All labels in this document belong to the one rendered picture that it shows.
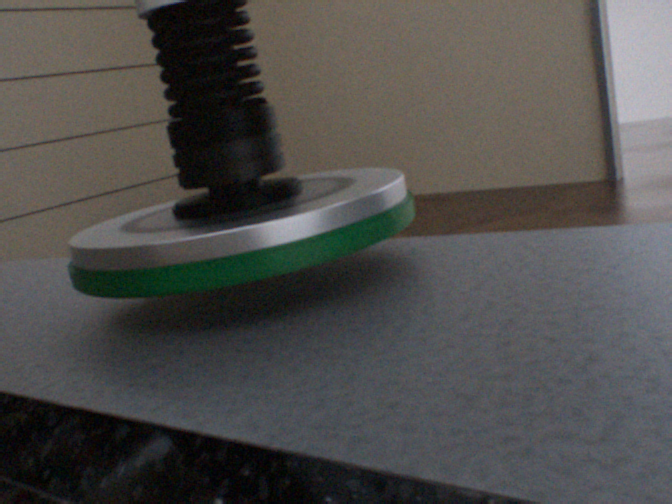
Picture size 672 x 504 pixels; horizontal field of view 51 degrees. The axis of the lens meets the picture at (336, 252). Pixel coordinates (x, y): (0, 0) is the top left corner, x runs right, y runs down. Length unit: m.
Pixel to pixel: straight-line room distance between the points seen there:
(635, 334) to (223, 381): 0.17
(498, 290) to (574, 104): 5.03
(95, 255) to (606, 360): 0.26
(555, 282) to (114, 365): 0.23
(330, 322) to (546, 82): 5.11
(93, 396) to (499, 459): 0.20
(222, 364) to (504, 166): 5.34
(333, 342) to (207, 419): 0.08
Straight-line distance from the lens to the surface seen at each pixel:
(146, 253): 0.37
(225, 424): 0.28
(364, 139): 6.21
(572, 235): 0.47
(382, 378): 0.29
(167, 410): 0.31
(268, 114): 0.44
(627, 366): 0.28
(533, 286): 0.37
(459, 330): 0.33
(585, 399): 0.25
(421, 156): 5.94
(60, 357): 0.43
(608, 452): 0.22
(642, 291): 0.35
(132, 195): 6.43
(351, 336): 0.34
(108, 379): 0.37
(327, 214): 0.37
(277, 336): 0.36
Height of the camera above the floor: 0.94
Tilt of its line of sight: 12 degrees down
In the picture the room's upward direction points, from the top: 11 degrees counter-clockwise
